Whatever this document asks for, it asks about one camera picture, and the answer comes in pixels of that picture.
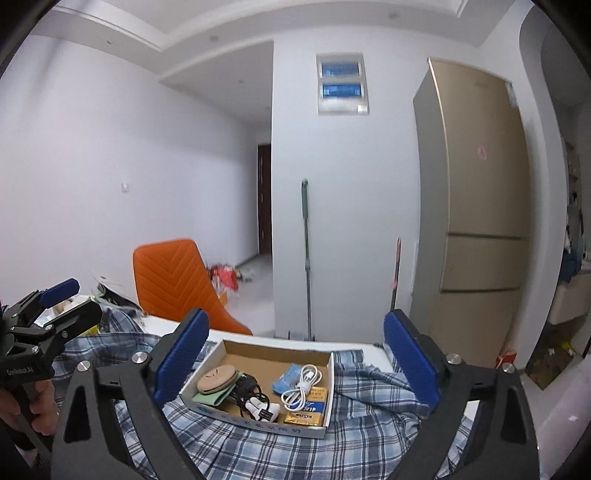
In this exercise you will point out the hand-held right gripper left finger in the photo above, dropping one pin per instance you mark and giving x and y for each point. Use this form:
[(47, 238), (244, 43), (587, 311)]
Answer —
[(182, 360)]

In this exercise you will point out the dark brown door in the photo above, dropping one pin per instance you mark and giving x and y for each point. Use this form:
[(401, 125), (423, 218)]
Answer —
[(264, 198)]

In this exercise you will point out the wall electrical panel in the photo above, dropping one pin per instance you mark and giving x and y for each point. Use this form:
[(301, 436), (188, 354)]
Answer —
[(341, 83)]

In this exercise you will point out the blue plaid cloth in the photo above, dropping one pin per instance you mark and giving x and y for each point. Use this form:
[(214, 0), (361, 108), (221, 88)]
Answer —
[(277, 452)]

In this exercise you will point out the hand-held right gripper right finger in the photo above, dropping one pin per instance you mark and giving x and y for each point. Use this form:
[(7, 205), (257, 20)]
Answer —
[(411, 360)]

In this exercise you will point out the person's left hand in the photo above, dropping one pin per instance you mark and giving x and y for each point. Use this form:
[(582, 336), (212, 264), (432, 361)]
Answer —
[(44, 408)]

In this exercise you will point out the beige round pad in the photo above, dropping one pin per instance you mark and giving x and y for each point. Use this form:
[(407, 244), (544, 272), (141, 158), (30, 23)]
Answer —
[(214, 378)]

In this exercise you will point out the small red box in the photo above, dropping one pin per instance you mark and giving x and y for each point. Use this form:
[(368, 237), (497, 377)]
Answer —
[(507, 360)]

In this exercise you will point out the beige low cabinet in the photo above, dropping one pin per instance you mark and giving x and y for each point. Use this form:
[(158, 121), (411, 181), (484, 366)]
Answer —
[(568, 300)]

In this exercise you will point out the blue face mask packet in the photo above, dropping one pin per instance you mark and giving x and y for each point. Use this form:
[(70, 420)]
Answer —
[(284, 381)]

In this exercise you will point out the green snap pouch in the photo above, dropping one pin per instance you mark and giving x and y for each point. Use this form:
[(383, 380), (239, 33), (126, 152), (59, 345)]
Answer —
[(205, 399)]

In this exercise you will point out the yellow tissue packet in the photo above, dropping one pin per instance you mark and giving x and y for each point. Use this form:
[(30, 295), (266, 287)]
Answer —
[(314, 406)]

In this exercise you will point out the cardboard box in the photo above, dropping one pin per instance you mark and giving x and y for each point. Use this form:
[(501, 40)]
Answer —
[(263, 364)]

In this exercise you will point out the floor clutter pile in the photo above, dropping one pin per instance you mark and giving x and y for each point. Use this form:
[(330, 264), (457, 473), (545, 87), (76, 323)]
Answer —
[(226, 277)]

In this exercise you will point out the brown patterned mat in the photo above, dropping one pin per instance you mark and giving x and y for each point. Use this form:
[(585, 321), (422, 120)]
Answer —
[(556, 362)]

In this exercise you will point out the gold refrigerator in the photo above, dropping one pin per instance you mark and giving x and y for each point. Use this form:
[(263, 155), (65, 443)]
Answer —
[(480, 207)]

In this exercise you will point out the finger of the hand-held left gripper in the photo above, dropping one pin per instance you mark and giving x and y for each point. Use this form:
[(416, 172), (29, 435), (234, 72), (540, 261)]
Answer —
[(60, 288), (76, 318)]

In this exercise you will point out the hanging dark clothes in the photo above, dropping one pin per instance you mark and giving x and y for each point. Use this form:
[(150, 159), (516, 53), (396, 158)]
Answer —
[(572, 230)]

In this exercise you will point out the orange chair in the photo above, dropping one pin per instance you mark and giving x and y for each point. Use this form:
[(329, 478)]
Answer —
[(171, 277)]

